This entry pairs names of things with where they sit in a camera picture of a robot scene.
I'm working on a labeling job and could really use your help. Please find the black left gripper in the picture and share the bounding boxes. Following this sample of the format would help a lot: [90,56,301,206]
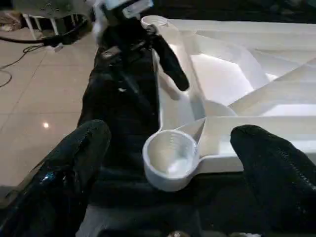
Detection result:
[97,9,190,91]

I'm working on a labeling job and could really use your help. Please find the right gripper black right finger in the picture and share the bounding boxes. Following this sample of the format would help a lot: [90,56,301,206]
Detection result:
[231,125,316,237]

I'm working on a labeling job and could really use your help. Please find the black glossy mat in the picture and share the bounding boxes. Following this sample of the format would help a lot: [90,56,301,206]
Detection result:
[74,37,272,237]

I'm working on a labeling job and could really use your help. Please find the white plastic table top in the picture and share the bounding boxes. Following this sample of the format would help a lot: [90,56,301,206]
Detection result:
[140,14,316,192]

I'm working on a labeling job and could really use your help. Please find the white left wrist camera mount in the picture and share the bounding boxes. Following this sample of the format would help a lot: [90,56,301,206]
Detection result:
[92,0,154,34]

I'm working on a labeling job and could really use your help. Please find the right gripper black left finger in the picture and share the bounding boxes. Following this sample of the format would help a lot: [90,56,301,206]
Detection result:
[0,120,112,237]

